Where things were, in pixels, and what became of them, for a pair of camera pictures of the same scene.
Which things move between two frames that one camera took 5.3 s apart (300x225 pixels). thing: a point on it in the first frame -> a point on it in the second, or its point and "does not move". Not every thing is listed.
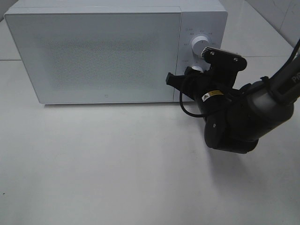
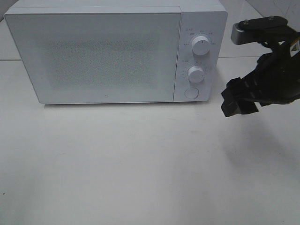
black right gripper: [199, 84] -> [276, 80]
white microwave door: [98, 57] does not move
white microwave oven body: [113, 51] does not move
